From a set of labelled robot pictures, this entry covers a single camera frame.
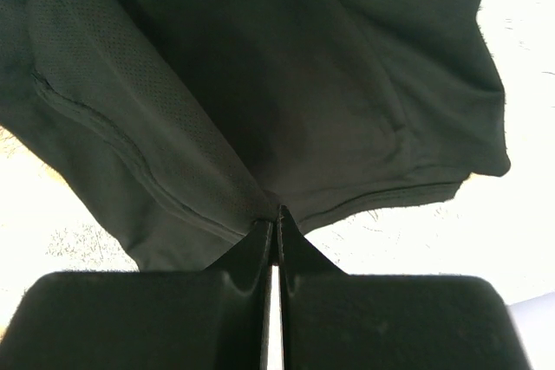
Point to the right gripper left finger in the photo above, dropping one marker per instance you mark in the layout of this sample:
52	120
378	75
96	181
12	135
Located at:
213	319

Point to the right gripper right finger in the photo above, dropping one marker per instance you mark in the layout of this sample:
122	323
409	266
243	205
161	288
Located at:
334	320

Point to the floral table cloth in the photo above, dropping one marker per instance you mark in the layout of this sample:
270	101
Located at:
500	229

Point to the black t-shirt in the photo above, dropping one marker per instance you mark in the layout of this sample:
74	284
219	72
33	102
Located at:
181	123

